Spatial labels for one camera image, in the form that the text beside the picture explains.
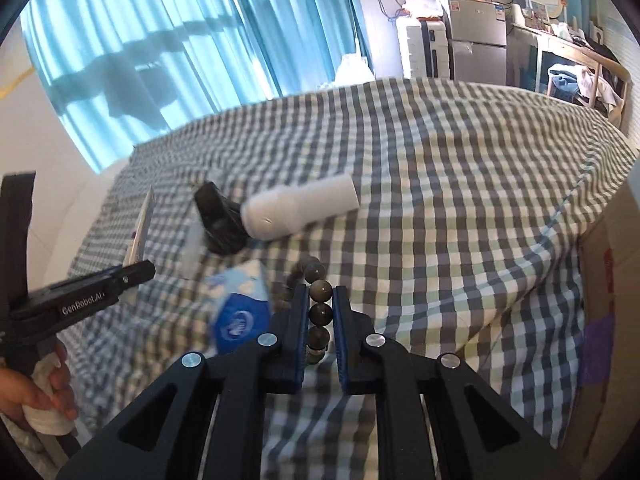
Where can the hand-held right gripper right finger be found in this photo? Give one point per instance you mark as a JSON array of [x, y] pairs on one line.
[[341, 340]]

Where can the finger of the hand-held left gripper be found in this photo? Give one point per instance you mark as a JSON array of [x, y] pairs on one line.
[[140, 272]]

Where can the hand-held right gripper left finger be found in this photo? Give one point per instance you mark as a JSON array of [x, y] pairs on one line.
[[299, 340]]

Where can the brown cardboard box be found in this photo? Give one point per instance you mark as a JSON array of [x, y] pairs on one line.
[[615, 285]]

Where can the person's left hand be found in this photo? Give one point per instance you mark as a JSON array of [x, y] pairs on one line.
[[62, 385]]

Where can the blue white tissue packet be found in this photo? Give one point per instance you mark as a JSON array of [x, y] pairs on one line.
[[242, 315]]

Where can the black wrapped item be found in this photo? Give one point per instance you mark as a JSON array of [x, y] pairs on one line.
[[217, 220]]

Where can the white plastic bottle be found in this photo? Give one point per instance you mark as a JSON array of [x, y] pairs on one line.
[[300, 207]]

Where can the checked bed sheet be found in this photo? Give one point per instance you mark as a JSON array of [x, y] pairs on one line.
[[450, 185]]

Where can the pile of clear plastic bags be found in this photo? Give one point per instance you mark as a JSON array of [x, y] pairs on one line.
[[352, 70]]

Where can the silver fridge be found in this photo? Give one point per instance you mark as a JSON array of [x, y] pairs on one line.
[[475, 40]]

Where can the wooden chair with clothes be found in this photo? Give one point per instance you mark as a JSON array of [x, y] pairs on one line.
[[580, 85]]

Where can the white wooden dressing table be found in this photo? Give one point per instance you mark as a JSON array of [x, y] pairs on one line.
[[565, 42]]

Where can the black bag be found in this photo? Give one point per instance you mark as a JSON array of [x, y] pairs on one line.
[[607, 55]]

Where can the white slatted wardrobe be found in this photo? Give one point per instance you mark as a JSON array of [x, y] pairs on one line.
[[625, 45]]

